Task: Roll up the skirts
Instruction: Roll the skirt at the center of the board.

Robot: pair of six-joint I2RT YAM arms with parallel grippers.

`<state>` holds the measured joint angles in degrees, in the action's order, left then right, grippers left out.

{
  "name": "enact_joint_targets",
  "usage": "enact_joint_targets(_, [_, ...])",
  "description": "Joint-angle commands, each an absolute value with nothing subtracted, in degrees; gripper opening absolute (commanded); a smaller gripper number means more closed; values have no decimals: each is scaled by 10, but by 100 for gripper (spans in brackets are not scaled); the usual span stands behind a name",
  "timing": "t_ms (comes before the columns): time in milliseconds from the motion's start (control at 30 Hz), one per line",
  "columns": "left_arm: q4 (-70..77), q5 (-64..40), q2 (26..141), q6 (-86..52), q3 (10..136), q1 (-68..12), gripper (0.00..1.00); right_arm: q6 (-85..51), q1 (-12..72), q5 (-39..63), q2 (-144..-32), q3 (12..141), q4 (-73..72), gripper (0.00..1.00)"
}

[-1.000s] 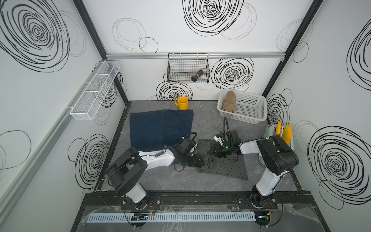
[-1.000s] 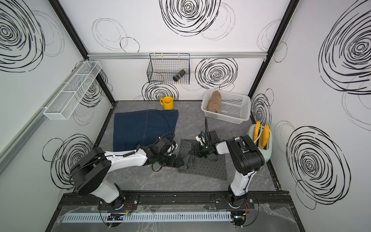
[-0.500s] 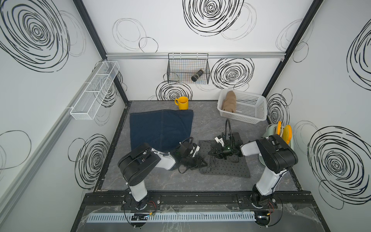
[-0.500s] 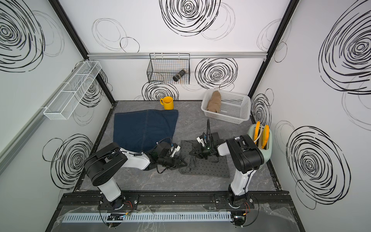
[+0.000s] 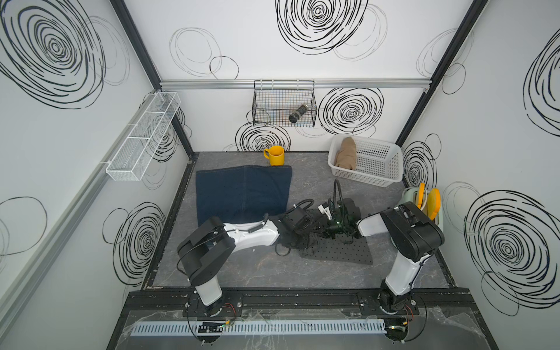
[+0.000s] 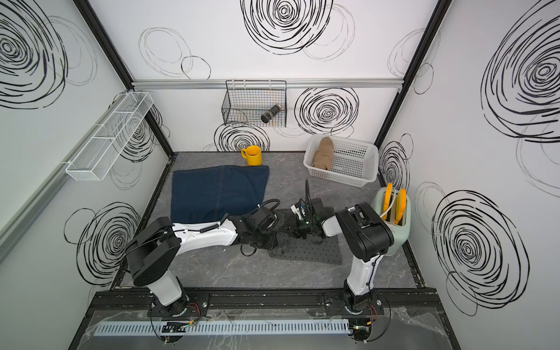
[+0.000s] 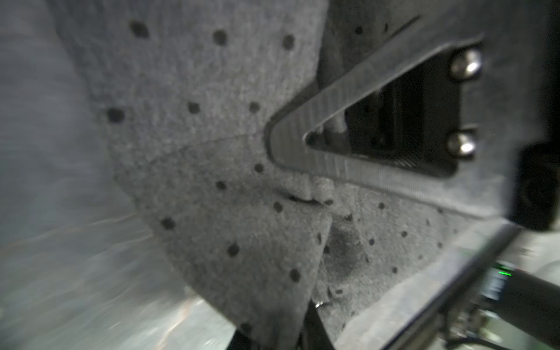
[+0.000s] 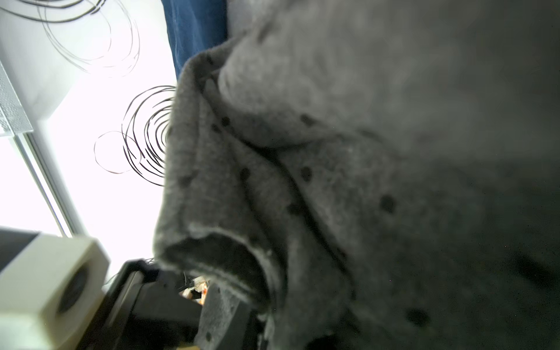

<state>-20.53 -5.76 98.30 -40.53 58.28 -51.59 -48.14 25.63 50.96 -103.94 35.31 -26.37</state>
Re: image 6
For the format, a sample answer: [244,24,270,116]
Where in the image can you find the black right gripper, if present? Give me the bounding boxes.
[279,216,316,239]

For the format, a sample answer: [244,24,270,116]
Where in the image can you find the yellow toast slice right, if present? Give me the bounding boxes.
[394,188,407,225]

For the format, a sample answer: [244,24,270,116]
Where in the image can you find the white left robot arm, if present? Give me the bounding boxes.
[124,206,287,316]

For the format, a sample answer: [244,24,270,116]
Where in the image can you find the white plastic basket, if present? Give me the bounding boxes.
[303,134,379,188]

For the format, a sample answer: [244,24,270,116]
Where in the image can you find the dark cylindrical bottle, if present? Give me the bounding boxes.
[260,104,281,124]

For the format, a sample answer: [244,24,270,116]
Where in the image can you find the mint green toaster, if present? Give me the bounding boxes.
[371,188,411,256]

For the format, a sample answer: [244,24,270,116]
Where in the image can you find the tan brown skirt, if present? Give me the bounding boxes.
[312,137,334,171]

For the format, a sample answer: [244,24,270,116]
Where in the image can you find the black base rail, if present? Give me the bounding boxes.
[86,287,441,316]

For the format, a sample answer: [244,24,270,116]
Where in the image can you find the yellow toast slice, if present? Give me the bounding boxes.
[394,188,407,225]
[383,183,394,216]

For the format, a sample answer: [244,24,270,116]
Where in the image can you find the dark blue skirt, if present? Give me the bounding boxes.
[171,166,270,224]

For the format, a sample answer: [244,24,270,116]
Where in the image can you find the black wire wall basket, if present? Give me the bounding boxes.
[221,80,287,128]

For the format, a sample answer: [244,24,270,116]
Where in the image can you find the grey polka dot skirt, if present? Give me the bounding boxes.
[268,213,342,265]

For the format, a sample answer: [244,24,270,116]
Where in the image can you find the yellow mug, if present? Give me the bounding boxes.
[241,145,263,166]

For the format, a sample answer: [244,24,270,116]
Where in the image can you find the white slotted cable duct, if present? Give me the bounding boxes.
[93,319,351,337]

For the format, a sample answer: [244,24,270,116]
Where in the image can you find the white toaster cable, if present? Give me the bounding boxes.
[380,196,398,220]

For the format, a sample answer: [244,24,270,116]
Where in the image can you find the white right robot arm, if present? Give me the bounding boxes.
[287,198,395,314]

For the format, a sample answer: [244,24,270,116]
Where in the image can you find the yellow toast slice left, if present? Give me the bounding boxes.
[383,183,394,216]

